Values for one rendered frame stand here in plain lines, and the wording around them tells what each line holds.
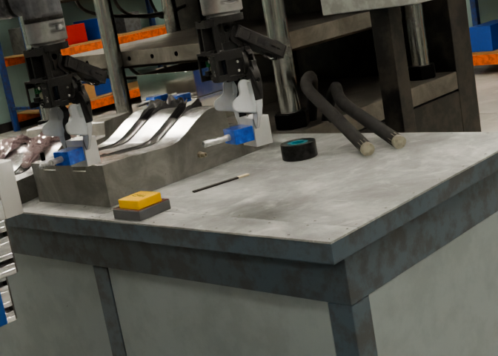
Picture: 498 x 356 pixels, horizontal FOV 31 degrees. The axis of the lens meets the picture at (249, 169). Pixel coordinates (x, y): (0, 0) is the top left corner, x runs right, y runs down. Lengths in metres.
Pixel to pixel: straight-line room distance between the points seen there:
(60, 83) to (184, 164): 0.40
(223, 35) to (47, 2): 0.34
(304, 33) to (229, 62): 0.99
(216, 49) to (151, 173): 0.42
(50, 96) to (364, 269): 0.67
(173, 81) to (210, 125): 0.80
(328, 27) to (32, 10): 1.17
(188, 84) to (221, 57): 1.18
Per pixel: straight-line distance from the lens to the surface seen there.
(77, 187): 1.92
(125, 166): 1.87
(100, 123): 2.35
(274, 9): 2.40
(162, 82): 2.85
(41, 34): 1.71
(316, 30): 2.61
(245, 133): 1.63
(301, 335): 1.55
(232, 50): 1.60
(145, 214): 1.69
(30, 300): 2.20
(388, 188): 1.61
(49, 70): 1.72
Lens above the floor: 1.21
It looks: 12 degrees down
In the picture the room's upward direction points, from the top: 10 degrees counter-clockwise
